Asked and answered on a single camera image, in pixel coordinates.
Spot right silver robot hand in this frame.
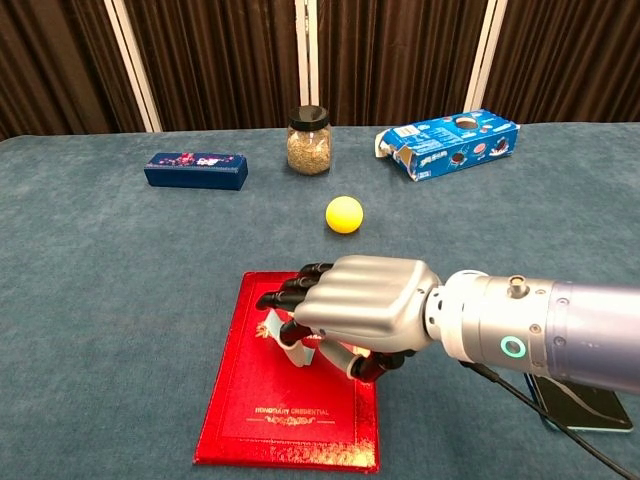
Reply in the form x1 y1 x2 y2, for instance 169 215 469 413
255 254 445 383

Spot red honorary certificate booklet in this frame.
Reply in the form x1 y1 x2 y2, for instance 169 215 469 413
193 270 381 474

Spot yellow ball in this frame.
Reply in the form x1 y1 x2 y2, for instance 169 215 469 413
325 195 365 235

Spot glass grain jar black lid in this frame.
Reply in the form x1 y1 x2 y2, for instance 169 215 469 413
286 105 333 177

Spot blue cookie carton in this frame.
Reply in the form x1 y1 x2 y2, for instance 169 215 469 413
374 108 521 184

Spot dark blue floral gift box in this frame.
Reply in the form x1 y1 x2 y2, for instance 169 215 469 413
143 151 249 192

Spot black smartphone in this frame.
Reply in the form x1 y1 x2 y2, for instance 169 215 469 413
523 373 635 434

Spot blue tablecloth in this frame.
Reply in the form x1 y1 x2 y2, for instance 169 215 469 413
0 122 640 480

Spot dark brown curtain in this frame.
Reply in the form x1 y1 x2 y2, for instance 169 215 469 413
0 0 640 143

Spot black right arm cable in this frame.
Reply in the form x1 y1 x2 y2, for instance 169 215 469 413
458 359 637 480

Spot white frame post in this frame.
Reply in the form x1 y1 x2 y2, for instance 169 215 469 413
102 0 164 134
462 0 510 115
294 0 322 127

